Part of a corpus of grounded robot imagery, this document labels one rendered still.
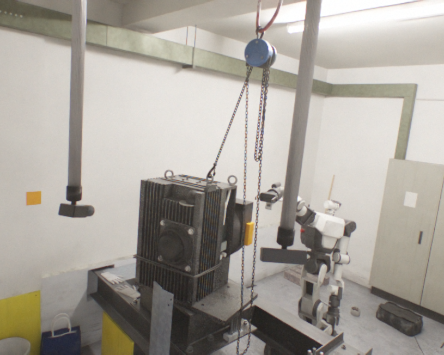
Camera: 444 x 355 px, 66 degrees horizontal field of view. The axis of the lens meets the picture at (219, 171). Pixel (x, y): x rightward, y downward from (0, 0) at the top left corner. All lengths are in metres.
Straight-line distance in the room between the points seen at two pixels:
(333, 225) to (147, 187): 1.46
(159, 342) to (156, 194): 0.88
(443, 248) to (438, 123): 1.40
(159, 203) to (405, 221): 3.18
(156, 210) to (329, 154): 3.43
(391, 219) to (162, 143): 2.88
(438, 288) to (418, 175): 1.26
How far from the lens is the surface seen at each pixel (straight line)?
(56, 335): 3.26
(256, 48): 2.01
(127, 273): 3.21
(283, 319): 2.76
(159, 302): 2.17
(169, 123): 3.33
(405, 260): 4.72
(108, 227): 3.22
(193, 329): 2.33
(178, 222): 2.16
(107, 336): 3.23
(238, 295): 2.45
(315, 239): 2.86
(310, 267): 2.93
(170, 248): 2.14
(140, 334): 2.88
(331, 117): 5.24
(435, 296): 4.74
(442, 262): 4.60
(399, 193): 4.61
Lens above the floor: 2.05
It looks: 9 degrees down
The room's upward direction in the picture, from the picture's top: 5 degrees clockwise
